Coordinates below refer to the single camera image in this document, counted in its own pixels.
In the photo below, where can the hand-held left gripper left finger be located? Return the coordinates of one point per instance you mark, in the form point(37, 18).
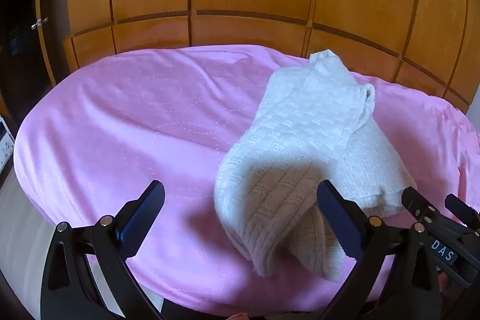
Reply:
point(144, 209)

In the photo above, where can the white mattress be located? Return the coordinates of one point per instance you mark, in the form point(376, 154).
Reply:
point(22, 230)

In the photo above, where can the white appliance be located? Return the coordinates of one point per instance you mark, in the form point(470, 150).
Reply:
point(6, 140)

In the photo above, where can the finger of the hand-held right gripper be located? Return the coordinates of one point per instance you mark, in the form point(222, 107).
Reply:
point(463, 213)
point(412, 202)

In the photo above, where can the pink blanket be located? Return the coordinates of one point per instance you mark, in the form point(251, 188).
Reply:
point(112, 117)

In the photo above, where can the dark door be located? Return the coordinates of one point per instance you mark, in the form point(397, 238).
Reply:
point(18, 42)

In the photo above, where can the white knitted sweater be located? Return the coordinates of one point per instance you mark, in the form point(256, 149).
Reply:
point(300, 125)

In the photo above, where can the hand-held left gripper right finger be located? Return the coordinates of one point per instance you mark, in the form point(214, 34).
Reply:
point(337, 217)

